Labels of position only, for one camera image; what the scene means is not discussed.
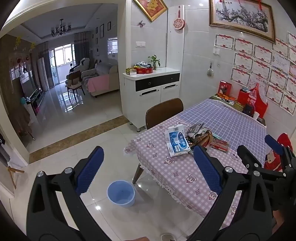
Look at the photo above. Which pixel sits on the black chandelier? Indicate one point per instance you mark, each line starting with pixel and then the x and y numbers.
pixel 60 29

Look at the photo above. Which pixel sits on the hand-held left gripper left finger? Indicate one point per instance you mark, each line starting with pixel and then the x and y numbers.
pixel 92 169

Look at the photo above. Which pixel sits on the brown orange paper box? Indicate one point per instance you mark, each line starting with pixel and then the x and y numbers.
pixel 201 140

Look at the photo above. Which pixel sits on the red chair at table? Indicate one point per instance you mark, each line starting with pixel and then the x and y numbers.
pixel 270 160

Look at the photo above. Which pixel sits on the black white patterned wrapper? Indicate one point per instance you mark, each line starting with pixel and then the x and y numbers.
pixel 196 129

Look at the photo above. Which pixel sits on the single wall switch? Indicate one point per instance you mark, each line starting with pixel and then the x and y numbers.
pixel 216 51

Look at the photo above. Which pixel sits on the grey striped curtain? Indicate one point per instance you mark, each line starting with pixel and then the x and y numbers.
pixel 46 58
pixel 81 46

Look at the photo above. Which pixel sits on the beige sofa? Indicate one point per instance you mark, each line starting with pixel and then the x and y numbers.
pixel 111 69

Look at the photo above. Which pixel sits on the white sideboard cabinet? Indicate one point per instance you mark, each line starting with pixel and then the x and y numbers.
pixel 150 92

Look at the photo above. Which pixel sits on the group of black picture frames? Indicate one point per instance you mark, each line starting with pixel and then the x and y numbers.
pixel 101 29

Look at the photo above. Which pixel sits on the brown draped cloth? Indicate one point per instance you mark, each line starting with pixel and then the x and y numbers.
pixel 25 120

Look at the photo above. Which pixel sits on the pink round fan ornament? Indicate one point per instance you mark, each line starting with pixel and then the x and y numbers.
pixel 179 23

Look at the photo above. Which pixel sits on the person's right forearm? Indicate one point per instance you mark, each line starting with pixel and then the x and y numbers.
pixel 278 220

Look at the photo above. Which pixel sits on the red round tin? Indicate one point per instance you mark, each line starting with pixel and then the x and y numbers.
pixel 143 70

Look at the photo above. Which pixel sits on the row of colourful boxes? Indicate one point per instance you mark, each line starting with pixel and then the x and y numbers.
pixel 231 101

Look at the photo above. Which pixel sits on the yellow wall decorations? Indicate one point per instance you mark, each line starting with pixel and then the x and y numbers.
pixel 18 41

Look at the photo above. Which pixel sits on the pink blanket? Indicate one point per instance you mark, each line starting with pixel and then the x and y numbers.
pixel 99 82

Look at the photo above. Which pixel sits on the blue plastic bucket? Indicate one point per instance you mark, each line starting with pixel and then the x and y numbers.
pixel 120 198

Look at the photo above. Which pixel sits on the red cylindrical container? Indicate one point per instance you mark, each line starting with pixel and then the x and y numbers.
pixel 242 97

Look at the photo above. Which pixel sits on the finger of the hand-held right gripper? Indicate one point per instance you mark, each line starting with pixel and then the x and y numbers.
pixel 246 156
pixel 274 142

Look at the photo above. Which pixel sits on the plum blossom framed painting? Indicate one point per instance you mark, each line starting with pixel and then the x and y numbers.
pixel 242 16

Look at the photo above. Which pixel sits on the table with checkered cloth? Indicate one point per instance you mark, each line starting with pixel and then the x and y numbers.
pixel 173 171

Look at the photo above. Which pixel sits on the wooden coat rack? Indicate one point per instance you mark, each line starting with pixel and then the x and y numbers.
pixel 12 172

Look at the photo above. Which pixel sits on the green potted plant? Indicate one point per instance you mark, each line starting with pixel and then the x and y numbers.
pixel 154 60

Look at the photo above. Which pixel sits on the white standing air conditioner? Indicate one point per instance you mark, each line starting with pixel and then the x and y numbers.
pixel 42 74

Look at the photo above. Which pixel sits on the yellow small box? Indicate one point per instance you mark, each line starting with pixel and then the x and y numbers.
pixel 130 71

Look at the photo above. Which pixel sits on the cola bottle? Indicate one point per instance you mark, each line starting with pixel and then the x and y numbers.
pixel 252 99

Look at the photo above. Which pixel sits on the flat television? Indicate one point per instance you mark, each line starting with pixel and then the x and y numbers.
pixel 27 83

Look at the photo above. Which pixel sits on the red gold framed picture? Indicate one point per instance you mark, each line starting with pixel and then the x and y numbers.
pixel 150 8

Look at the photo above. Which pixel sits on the red gift box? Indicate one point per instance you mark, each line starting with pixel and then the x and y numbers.
pixel 225 89

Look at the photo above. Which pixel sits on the grey round hanging ornament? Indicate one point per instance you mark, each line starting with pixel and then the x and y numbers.
pixel 210 72

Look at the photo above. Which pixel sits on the dark wooden chair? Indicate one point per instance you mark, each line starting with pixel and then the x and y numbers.
pixel 74 80

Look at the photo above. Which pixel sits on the white massage chair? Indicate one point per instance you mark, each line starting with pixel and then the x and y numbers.
pixel 83 63

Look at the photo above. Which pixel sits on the white paper cup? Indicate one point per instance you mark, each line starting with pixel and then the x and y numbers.
pixel 256 115

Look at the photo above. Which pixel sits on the butterfly wall decal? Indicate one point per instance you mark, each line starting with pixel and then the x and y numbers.
pixel 141 23

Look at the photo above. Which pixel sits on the dark television stand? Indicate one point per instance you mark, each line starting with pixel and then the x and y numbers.
pixel 37 102

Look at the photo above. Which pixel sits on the red paper bag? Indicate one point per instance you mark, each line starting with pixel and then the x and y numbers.
pixel 262 106

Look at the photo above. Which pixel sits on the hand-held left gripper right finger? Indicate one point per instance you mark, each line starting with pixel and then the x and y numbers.
pixel 207 169

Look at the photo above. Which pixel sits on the white blue carton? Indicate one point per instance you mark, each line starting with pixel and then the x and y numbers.
pixel 177 141

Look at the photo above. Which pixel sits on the hanging dark clothes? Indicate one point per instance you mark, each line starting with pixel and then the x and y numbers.
pixel 4 148

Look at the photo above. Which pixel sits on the double wall switch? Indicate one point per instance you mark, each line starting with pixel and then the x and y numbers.
pixel 140 44

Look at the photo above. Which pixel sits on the brown wooden chair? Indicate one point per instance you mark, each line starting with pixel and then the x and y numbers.
pixel 161 113

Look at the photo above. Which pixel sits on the red snack packets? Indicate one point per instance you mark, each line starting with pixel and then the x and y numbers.
pixel 218 144

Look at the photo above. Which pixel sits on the dark patterned cloth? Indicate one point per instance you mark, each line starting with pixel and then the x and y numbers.
pixel 143 64

